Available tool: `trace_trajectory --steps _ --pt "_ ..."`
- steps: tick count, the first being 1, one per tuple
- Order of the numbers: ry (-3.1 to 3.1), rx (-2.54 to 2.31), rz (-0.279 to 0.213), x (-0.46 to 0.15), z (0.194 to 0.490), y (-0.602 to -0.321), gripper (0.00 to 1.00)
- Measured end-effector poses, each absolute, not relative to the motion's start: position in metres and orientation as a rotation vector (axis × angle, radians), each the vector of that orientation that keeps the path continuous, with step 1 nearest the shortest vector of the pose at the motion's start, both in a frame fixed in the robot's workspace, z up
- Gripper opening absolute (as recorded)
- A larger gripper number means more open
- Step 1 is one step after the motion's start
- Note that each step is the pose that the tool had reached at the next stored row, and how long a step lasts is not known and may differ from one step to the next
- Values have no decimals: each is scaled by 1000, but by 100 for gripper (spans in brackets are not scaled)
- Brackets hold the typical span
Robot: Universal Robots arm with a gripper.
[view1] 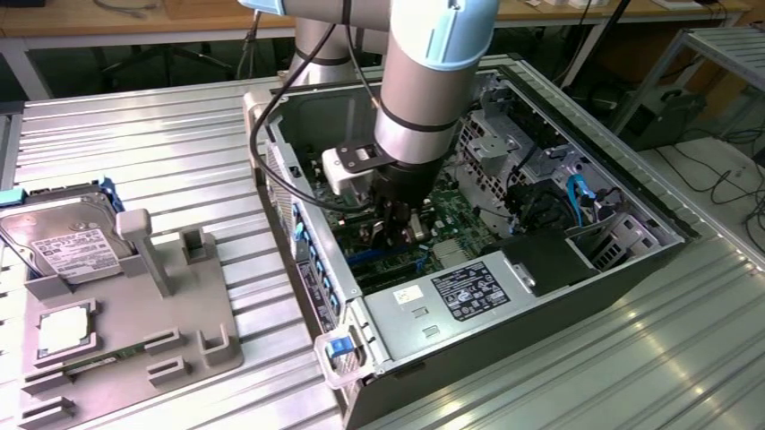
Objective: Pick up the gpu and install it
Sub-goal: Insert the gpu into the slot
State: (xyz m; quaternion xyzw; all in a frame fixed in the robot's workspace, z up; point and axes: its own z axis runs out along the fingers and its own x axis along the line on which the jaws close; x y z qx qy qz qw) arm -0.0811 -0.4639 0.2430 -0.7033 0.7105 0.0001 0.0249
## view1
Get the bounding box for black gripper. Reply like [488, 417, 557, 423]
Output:
[370, 159, 448, 214]

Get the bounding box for graphics card with metal bracket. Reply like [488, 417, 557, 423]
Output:
[331, 208, 435, 252]

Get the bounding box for green motherboard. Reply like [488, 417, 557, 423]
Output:
[303, 147, 516, 292]

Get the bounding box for silver chipset heatsink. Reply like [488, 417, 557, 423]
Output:
[430, 239, 480, 263]

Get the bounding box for metal disk bay cage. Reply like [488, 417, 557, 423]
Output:
[460, 80, 576, 202]

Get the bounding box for blue expansion slot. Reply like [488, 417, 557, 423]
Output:
[349, 250, 385, 270]

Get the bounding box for blue card retention clips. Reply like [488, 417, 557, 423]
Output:
[291, 201, 347, 317]

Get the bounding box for black plastic air shroud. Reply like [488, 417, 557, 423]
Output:
[498, 232, 600, 299]

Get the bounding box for grey power supply unit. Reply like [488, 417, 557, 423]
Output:
[361, 250, 540, 364]

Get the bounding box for open PC case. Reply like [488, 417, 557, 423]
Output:
[242, 53, 704, 430]

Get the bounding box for black equipment box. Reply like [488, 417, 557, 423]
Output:
[621, 87, 711, 151]

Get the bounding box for black stand legs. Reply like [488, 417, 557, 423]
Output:
[98, 39, 238, 84]

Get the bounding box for grey plastic parts rack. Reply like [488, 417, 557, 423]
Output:
[18, 210, 246, 430]

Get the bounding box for hard disk with blue carrier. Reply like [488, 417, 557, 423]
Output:
[0, 176, 138, 288]

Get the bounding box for metal slat table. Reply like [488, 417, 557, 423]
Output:
[609, 26, 765, 135]

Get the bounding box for green RAM stick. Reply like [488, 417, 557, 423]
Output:
[59, 347, 151, 375]

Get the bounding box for silver CPU chip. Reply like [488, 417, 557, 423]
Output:
[36, 306, 95, 353]

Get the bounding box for wooden desk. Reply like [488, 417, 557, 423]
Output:
[0, 0, 755, 102]

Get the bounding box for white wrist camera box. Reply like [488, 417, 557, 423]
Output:
[321, 141, 387, 207]

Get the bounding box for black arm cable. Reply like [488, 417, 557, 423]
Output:
[247, 0, 387, 214]

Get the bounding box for blue data wire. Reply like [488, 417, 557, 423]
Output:
[565, 172, 600, 230]

